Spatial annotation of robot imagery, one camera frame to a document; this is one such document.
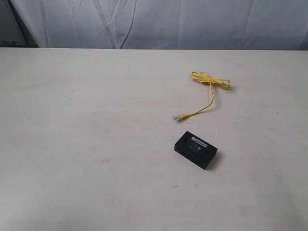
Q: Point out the black network switch box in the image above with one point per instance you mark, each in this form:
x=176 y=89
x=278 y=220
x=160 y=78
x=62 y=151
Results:
x=195 y=149

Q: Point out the white backdrop cloth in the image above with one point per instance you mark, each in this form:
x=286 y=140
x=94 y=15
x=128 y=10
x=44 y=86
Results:
x=167 y=24

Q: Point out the green plant leaves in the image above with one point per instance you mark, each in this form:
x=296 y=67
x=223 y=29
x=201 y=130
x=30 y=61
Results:
x=5 y=43

